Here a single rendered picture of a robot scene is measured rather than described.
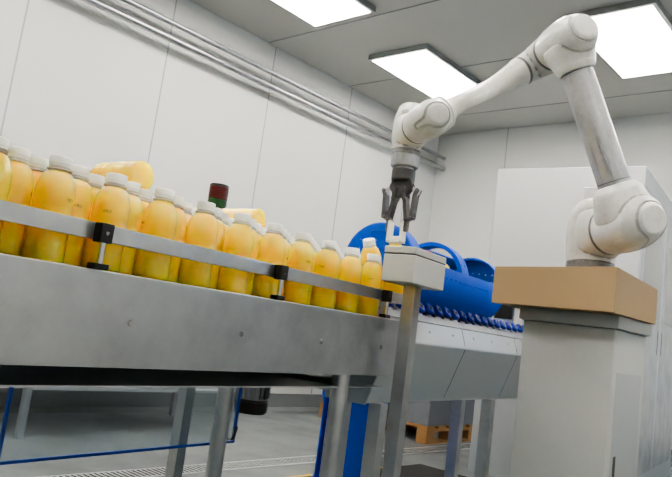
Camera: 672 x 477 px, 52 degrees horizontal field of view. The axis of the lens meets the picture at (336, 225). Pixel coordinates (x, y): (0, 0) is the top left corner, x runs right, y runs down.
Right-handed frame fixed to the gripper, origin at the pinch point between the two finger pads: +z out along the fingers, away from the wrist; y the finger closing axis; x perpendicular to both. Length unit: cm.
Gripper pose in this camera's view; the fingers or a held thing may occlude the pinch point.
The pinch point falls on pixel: (396, 232)
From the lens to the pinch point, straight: 215.8
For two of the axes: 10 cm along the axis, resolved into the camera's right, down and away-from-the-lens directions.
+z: -1.3, 9.8, -1.4
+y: -8.2, -0.3, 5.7
